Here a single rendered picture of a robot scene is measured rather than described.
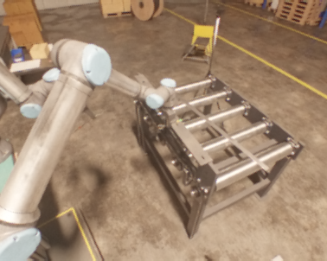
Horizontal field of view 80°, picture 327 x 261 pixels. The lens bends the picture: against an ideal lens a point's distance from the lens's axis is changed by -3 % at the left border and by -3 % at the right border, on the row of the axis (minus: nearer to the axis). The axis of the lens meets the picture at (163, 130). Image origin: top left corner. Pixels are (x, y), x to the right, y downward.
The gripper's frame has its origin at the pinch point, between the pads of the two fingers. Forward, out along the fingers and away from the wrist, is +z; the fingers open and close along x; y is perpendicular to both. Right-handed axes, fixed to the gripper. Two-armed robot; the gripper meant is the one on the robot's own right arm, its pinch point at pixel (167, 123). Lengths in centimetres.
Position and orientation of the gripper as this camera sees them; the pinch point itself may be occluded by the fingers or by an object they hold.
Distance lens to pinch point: 145.1
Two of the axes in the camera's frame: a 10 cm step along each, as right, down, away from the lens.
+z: 0.0, 7.2, 7.0
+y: -9.0, 3.0, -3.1
